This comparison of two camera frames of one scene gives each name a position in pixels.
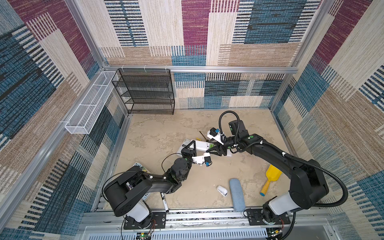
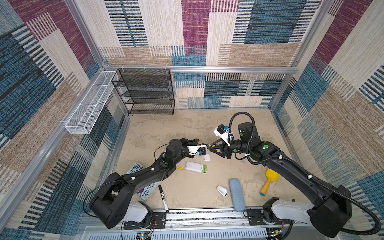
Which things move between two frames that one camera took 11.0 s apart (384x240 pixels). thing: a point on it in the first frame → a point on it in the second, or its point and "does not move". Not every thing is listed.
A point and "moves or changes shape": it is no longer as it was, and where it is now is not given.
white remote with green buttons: (202, 145) moves or changes shape
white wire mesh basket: (82, 120) does not move
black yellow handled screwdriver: (207, 140) → (209, 145)
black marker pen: (164, 199) does not move
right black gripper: (218, 150) does not move
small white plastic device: (222, 190) does not move
